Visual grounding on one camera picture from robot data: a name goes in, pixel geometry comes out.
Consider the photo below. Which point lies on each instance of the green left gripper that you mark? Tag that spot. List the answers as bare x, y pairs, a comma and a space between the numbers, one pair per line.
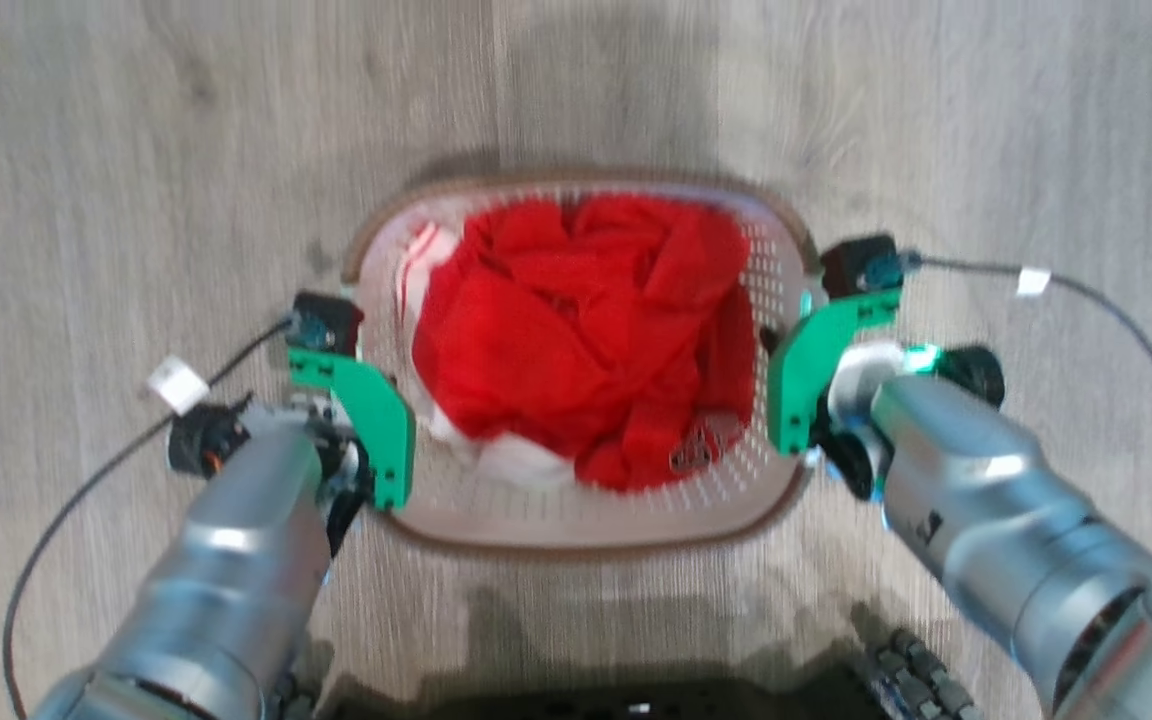
381, 420

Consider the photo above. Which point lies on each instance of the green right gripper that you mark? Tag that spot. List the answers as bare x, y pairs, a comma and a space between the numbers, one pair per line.
801, 370

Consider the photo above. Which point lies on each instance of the pink laundry basket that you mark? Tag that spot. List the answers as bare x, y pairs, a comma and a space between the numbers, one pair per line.
576, 518

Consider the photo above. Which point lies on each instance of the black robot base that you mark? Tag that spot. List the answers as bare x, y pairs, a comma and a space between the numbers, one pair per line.
616, 702

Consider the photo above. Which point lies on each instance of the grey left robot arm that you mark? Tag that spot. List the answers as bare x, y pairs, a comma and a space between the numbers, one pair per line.
236, 560

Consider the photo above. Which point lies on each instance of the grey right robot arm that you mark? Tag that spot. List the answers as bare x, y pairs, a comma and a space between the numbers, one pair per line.
996, 500

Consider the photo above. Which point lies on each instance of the white garment with red stripes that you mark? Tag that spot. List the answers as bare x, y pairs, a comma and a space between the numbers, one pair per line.
521, 462

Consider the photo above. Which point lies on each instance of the grey ribbed base wheel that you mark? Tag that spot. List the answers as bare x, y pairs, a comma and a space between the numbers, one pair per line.
921, 675

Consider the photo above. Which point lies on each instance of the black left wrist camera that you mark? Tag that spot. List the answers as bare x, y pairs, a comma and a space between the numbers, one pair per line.
326, 322

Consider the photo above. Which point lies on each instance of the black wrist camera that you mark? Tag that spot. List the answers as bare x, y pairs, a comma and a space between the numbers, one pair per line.
326, 322
861, 265

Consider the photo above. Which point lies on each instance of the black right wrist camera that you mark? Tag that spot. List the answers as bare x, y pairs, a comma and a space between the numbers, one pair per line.
861, 265

